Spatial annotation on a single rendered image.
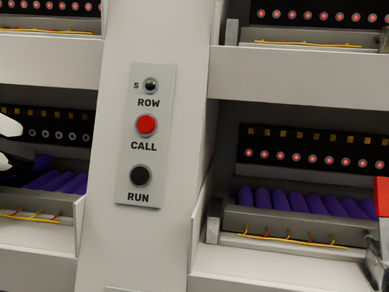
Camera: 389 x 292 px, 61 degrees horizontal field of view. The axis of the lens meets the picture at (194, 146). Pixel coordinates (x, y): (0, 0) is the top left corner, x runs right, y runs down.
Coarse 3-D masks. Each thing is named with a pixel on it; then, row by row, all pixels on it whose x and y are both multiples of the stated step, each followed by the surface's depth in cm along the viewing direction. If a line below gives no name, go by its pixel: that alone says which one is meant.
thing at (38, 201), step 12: (0, 192) 34; (12, 192) 34; (24, 192) 34; (36, 192) 35; (48, 192) 35; (0, 204) 34; (12, 204) 34; (24, 204) 34; (36, 204) 34; (48, 204) 34; (60, 204) 33; (72, 204) 33; (12, 216) 32; (72, 216) 33
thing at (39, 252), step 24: (24, 144) 48; (48, 144) 47; (0, 240) 30; (24, 240) 30; (48, 240) 30; (72, 240) 30; (0, 264) 29; (24, 264) 29; (48, 264) 28; (72, 264) 28; (0, 288) 30; (24, 288) 29; (48, 288) 29; (72, 288) 29
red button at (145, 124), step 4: (144, 116) 27; (148, 116) 28; (140, 120) 27; (144, 120) 27; (148, 120) 27; (152, 120) 27; (136, 124) 28; (140, 124) 27; (144, 124) 27; (148, 124) 27; (152, 124) 27; (140, 128) 27; (144, 128) 27; (148, 128) 27; (152, 128) 27; (140, 132) 27; (144, 132) 27; (148, 132) 27
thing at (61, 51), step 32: (0, 0) 50; (32, 0) 49; (64, 0) 48; (96, 0) 48; (0, 32) 36; (32, 32) 35; (64, 32) 35; (96, 32) 37; (0, 64) 31; (32, 64) 31; (64, 64) 30; (96, 64) 30
